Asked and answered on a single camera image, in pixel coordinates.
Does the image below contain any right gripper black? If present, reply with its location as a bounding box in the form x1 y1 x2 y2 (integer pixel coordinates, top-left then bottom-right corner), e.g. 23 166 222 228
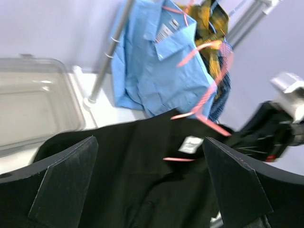
231 101 304 162

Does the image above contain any clear plastic storage bin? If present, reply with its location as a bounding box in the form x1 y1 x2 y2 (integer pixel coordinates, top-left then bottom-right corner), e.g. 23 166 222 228
0 55 85 157

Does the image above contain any blue hanger for plaid shirt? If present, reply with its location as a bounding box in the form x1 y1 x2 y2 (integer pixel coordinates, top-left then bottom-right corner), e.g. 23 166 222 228
209 0 224 34

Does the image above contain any black shirt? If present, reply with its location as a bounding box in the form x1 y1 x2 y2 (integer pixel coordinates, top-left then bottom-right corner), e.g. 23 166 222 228
34 110 225 228

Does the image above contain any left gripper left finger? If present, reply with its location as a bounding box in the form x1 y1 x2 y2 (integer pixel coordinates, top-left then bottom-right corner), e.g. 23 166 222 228
28 136 98 228

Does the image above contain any yellow plaid shirt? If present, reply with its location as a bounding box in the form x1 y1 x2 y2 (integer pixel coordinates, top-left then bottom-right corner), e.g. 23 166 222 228
178 0 229 78

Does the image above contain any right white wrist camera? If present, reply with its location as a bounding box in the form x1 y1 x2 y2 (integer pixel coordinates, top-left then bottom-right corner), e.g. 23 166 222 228
270 72 304 124

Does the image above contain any dark blue checked shirt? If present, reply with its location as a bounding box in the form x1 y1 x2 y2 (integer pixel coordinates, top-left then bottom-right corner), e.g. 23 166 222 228
209 41 233 122

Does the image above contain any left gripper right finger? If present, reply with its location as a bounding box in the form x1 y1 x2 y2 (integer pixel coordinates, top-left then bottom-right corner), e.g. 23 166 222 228
203 137 273 225

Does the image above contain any light blue shirt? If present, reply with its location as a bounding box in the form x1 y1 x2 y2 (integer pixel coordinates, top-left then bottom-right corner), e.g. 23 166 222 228
111 0 214 116

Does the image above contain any pink wire hanger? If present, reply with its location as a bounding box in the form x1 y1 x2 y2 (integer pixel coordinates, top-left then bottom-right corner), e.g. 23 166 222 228
162 40 235 162
162 0 194 27

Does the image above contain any metal clothes rack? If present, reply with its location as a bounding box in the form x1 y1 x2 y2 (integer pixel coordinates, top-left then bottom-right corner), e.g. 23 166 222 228
83 0 280 110

